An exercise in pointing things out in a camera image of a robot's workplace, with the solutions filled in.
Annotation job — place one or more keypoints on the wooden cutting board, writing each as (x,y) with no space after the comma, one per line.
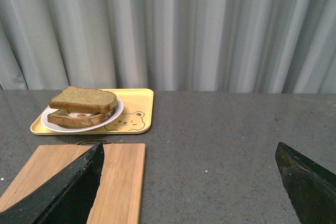
(118,198)

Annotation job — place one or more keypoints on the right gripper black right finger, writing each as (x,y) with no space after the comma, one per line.
(310,187)

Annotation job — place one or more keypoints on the bread slice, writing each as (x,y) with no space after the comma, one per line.
(61,118)
(84,100)

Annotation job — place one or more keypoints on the yellow bear tray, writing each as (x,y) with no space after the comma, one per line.
(136,117)

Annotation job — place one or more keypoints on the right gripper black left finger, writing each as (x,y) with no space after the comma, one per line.
(65,198)

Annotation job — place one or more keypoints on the grey curtain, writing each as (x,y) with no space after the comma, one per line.
(238,46)

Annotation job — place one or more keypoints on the white round plate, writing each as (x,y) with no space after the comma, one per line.
(56,128)

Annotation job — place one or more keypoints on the fried egg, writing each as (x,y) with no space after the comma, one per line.
(80,115)

